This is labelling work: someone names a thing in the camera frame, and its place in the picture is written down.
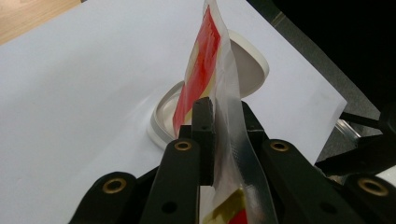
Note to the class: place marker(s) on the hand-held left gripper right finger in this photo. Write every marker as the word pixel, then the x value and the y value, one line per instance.
pixel 253 130

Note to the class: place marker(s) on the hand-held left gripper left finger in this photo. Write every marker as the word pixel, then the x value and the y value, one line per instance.
pixel 204 140

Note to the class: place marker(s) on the clear jar with grey lid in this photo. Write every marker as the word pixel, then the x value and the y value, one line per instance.
pixel 249 68

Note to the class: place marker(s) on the red and white spout pouch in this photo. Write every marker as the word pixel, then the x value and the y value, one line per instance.
pixel 205 56

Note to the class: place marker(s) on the black stand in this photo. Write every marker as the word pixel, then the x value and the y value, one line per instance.
pixel 358 155

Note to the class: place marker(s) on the dark curtain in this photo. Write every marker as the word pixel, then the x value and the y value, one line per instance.
pixel 342 37

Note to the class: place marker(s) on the white paper sheet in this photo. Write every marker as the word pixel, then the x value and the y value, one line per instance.
pixel 77 93

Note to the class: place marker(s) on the wooden table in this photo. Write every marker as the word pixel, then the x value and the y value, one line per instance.
pixel 25 15

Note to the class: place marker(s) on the metal floor rail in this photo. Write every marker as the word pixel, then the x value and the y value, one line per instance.
pixel 347 130

